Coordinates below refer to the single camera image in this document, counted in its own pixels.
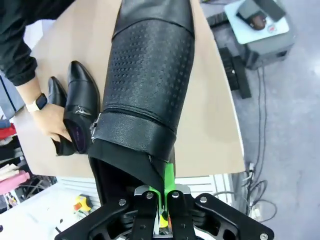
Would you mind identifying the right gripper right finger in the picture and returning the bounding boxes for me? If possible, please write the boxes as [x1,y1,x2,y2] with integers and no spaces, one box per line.
[163,161,274,240]

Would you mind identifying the pink cloth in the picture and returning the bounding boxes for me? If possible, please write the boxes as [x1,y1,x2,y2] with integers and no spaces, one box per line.
[0,169,31,195]

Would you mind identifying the black leather buckle loafer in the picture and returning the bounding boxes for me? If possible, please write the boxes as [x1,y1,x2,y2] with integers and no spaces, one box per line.
[62,60,101,155]
[47,76,76,158]

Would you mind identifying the white power strip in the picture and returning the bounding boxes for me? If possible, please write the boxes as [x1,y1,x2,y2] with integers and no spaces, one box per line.
[251,203,263,221]

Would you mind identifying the black leather strap shoe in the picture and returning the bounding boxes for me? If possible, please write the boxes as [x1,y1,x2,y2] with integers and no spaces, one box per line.
[87,0,197,208]

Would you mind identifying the black metal frame foot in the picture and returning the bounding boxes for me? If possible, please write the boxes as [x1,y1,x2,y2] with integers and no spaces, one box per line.
[219,47,252,100]

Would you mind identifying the red cloth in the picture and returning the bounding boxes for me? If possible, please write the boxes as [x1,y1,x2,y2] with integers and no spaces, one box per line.
[0,124,17,141]

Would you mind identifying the black power cable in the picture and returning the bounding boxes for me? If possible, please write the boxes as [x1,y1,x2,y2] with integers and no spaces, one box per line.
[249,67,270,176]

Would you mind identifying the cream strap smartwatch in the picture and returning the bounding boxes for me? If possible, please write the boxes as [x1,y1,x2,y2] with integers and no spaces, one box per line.
[26,92,48,113]

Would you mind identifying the person's left hand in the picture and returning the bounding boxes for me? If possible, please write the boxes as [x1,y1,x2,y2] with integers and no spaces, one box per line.
[31,102,76,143]

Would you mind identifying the grey cabinet with white top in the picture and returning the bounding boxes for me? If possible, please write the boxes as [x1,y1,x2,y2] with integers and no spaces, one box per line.
[223,0,296,71]

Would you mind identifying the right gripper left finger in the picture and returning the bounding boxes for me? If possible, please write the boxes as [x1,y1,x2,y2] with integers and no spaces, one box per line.
[53,185,165,240]

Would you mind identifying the person's left forearm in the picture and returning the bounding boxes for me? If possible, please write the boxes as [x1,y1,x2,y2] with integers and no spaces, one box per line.
[0,29,46,106]

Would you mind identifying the black flat device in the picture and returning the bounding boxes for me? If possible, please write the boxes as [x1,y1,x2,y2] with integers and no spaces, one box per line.
[259,0,287,23]

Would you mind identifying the dark brown object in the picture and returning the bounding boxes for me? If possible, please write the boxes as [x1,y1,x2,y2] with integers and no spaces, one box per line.
[247,13,267,31]

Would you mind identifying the person in black jacket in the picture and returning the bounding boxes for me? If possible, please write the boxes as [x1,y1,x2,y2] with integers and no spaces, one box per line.
[0,0,66,51]

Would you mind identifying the white robot mounting platform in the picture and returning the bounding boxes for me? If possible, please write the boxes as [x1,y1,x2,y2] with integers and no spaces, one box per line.
[0,174,242,240]

